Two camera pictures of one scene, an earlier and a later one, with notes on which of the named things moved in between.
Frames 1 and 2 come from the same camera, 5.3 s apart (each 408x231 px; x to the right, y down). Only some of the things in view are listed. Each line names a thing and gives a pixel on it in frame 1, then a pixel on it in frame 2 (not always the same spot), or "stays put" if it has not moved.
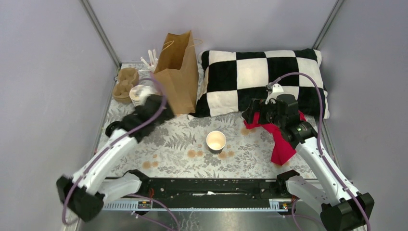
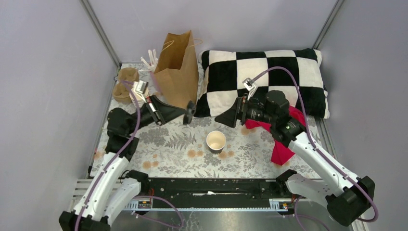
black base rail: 206,195 stays put
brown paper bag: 177,71 stays put
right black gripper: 257,105 → 238,111
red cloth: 283,150 stays put
